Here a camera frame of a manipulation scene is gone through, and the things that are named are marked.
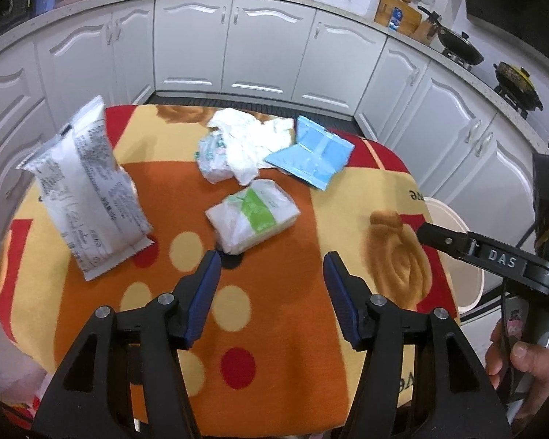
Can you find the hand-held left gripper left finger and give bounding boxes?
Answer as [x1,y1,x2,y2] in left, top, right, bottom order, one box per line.
[32,251,223,439]

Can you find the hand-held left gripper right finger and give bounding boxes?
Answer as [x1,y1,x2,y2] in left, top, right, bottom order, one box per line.
[322,251,513,439]

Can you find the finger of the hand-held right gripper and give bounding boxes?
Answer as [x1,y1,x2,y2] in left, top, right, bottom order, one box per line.
[416,222,475,262]

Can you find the white round trash bin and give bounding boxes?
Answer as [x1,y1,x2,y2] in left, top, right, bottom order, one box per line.
[422,196,486,315]

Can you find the tissue pack with green label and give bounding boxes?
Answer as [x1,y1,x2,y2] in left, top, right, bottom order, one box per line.
[205,179,301,255]

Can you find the blue plastic packet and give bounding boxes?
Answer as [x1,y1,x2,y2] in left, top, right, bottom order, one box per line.
[264,116,356,191]

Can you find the white printed plastic wrapper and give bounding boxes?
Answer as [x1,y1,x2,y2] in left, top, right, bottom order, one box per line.
[16,96,155,282]

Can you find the person's right hand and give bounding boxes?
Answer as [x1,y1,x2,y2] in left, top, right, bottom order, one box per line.
[485,319,549,405]

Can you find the colourful dotted tablecloth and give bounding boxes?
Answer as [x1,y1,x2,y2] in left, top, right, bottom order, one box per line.
[0,104,461,436]

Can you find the black gas stove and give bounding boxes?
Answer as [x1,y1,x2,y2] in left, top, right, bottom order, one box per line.
[441,48,538,120]

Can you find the yellow lidded pot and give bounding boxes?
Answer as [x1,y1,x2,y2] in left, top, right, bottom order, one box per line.
[493,61,545,113]

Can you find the black wok with lid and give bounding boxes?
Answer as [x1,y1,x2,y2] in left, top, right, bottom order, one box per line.
[418,5,485,67]

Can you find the grey ribbed floor mat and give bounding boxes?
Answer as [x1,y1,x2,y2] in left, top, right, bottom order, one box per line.
[145,91,372,142]

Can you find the wooden knife block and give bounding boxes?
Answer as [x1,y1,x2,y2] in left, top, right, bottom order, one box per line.
[414,13,441,47]

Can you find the wooden cutting board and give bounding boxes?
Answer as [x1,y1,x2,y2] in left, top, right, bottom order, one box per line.
[374,0,424,35]

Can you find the black range hood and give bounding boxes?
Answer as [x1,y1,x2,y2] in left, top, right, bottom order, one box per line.
[460,0,549,73]

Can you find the white base cabinets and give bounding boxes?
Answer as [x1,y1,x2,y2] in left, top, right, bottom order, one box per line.
[0,0,543,275]

